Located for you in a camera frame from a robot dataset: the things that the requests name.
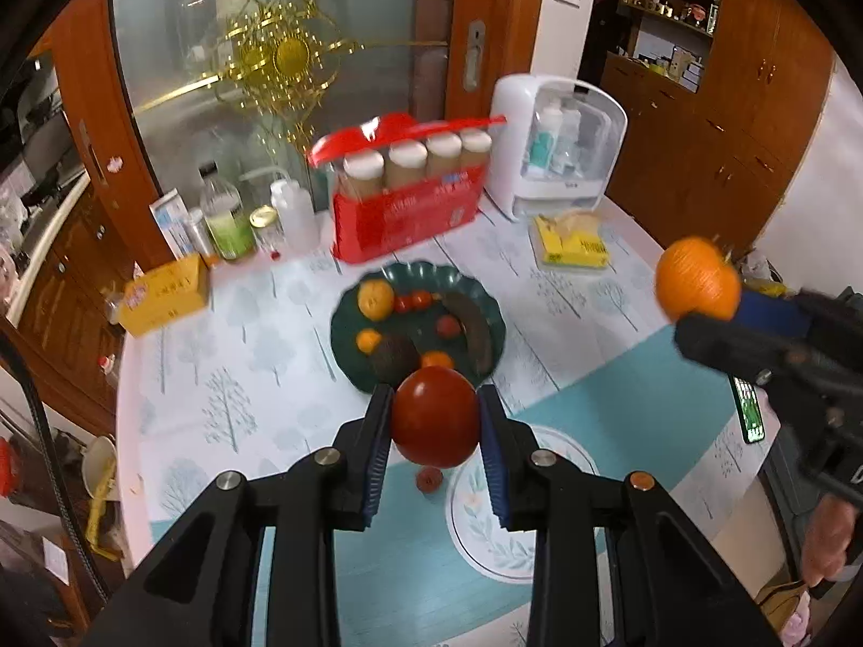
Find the orange tangerine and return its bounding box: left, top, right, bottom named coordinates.
left=655, top=237, right=742, bottom=323
left=421, top=350, right=455, bottom=369

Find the small red tomato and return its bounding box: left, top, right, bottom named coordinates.
left=411, top=289, right=434, bottom=311
left=394, top=295, right=413, bottom=314

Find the red lychee fruit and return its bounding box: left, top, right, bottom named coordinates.
left=436, top=314, right=462, bottom=340

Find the large yellow orange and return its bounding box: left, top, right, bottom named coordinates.
left=357, top=279, right=395, bottom=323

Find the person's right hand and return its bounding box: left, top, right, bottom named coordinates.
left=802, top=494, right=859, bottom=587

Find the smartphone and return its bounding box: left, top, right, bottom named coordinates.
left=730, top=377, right=765, bottom=444

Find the patterned white teal tablecloth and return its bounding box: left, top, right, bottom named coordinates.
left=117, top=206, right=769, bottom=645

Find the yellow tissue pack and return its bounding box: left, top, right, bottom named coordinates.
left=530, top=210, right=610, bottom=270

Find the dark red wrinkled fruit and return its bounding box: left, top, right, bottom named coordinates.
left=415, top=466, right=443, bottom=495

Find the wooden cabinet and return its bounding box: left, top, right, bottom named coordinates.
left=601, top=0, right=834, bottom=257

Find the brown oblong fruit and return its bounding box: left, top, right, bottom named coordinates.
left=442, top=291, right=495, bottom=377

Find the white cosmetics storage box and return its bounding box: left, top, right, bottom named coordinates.
left=485, top=73, right=627, bottom=221

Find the yellow cardboard box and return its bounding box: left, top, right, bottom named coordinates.
left=119, top=254, right=209, bottom=338

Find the dark avocado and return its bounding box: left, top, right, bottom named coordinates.
left=368, top=333, right=421, bottom=389

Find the dark green fruit plate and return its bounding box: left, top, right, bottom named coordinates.
left=331, top=260, right=506, bottom=393

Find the white plastic bottle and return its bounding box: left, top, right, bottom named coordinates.
left=271, top=180, right=320, bottom=254

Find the green liquid bottle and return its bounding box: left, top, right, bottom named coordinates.
left=199, top=162, right=256, bottom=261

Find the red gift box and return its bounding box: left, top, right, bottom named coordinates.
left=307, top=113, right=506, bottom=264

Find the white blue carton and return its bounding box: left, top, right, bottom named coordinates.
left=149, top=190, right=195, bottom=260

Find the gold door ornament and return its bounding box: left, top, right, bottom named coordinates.
left=133, top=0, right=448, bottom=155

